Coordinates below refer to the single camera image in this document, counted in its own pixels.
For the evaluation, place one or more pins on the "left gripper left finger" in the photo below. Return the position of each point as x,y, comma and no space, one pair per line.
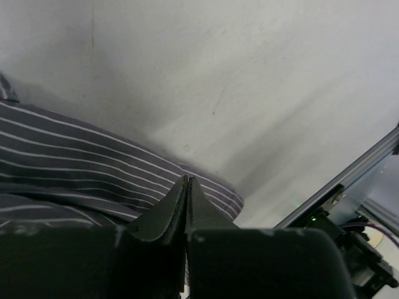
142,259

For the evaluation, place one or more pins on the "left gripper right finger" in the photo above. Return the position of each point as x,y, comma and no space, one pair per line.
226,261

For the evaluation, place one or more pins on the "striped grey underwear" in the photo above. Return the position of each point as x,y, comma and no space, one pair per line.
58,171

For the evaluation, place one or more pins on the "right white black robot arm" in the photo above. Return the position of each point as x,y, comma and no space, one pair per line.
368,270

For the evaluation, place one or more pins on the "aluminium frame rail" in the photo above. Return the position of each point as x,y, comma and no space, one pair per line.
346,192

